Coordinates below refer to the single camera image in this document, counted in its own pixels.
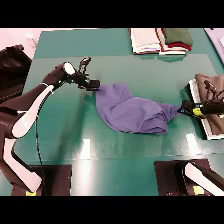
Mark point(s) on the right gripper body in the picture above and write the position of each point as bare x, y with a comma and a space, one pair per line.
190, 109

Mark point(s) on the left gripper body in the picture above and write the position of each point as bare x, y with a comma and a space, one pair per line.
88, 83

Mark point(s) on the purple T-shirt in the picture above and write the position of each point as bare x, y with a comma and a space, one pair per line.
133, 111

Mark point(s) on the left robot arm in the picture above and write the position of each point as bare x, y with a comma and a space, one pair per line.
31, 111

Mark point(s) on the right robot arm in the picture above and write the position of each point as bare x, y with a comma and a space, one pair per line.
201, 177

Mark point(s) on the brown garment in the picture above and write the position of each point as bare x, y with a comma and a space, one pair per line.
213, 86

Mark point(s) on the red garment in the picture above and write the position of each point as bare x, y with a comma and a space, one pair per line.
182, 46

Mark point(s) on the beige garment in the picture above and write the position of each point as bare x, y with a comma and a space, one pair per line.
144, 40

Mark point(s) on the green garment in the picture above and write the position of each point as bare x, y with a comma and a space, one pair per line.
178, 36

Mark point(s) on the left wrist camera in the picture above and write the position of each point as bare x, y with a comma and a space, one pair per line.
84, 63

